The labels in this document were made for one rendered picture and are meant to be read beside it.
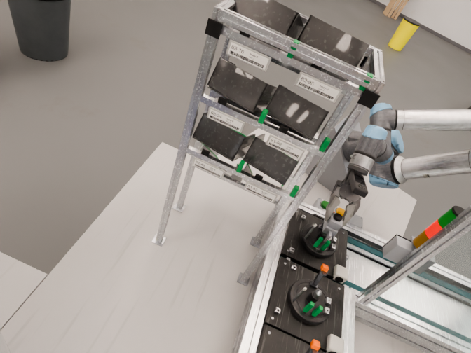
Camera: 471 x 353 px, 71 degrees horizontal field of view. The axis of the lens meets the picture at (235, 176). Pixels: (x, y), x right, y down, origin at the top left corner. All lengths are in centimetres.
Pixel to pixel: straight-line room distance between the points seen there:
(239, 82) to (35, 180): 194
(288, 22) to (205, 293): 83
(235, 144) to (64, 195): 171
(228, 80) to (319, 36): 22
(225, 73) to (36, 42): 289
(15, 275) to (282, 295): 78
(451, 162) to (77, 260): 131
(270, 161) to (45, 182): 187
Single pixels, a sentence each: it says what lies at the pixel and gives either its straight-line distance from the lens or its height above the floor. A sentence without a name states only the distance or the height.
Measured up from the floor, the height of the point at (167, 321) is 86.
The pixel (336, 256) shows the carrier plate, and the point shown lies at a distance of 130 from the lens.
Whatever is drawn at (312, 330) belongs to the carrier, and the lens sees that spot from 111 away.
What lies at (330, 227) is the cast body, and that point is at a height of 109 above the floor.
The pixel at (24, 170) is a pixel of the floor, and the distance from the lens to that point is 260.
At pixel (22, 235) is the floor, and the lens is 228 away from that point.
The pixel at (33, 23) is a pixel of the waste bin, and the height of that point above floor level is 36.
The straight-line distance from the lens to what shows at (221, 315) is 113.
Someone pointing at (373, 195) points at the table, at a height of 86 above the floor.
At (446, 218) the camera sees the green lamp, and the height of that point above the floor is 139.
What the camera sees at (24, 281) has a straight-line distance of 115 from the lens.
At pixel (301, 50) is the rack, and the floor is 165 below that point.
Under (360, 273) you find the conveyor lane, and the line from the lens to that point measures 140.
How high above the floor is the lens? 187
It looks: 43 degrees down
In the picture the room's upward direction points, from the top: 24 degrees clockwise
